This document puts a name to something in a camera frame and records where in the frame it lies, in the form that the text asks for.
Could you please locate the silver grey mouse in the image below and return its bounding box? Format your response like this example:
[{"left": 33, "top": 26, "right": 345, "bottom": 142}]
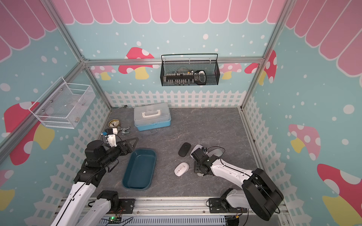
[{"left": 207, "top": 148, "right": 223, "bottom": 157}]

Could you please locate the white rounded mouse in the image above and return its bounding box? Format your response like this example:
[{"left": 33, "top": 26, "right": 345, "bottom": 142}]
[{"left": 174, "top": 162, "right": 189, "bottom": 177}]

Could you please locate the light grey slim mouse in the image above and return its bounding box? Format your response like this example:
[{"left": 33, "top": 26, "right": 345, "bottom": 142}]
[{"left": 190, "top": 145, "right": 205, "bottom": 160}]

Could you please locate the black mouse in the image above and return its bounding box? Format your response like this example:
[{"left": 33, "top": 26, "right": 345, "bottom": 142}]
[{"left": 178, "top": 142, "right": 191, "bottom": 157}]

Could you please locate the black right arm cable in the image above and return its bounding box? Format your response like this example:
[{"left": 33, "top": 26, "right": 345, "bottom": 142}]
[{"left": 204, "top": 146, "right": 227, "bottom": 170}]

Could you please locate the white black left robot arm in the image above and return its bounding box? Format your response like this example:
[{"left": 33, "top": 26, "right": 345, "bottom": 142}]
[{"left": 52, "top": 137, "right": 139, "bottom": 226}]

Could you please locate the black wire wall basket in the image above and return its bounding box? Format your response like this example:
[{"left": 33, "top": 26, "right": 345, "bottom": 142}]
[{"left": 160, "top": 53, "right": 220, "bottom": 86}]

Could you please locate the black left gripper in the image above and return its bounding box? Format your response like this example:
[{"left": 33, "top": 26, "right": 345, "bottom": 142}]
[{"left": 99, "top": 137, "right": 139, "bottom": 166}]

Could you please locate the black device in basket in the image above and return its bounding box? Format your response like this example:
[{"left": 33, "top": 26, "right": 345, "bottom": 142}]
[{"left": 194, "top": 70, "right": 207, "bottom": 86}]

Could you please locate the blue box with clear lid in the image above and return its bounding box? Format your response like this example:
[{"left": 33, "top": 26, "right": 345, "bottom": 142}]
[{"left": 134, "top": 103, "right": 171, "bottom": 131}]

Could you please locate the white wire wall basket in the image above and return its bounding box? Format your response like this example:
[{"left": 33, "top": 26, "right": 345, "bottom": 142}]
[{"left": 29, "top": 77, "right": 96, "bottom": 129}]

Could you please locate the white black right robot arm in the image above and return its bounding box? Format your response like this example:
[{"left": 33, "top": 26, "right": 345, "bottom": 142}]
[{"left": 190, "top": 147, "right": 284, "bottom": 221}]

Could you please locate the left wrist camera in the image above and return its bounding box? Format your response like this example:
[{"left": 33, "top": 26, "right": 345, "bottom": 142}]
[{"left": 103, "top": 128, "right": 118, "bottom": 147}]

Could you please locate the chrome metal faucet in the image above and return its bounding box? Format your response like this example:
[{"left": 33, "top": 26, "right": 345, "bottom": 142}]
[{"left": 117, "top": 127, "right": 130, "bottom": 135}]

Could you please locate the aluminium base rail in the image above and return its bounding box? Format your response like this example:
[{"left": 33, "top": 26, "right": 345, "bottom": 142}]
[{"left": 81, "top": 197, "right": 288, "bottom": 226}]

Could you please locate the green lit circuit board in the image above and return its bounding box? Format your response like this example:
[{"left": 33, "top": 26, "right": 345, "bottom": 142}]
[{"left": 100, "top": 216, "right": 122, "bottom": 225}]

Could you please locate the dark teal storage tray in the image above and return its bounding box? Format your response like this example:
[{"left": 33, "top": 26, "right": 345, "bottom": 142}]
[{"left": 122, "top": 148, "right": 156, "bottom": 190}]

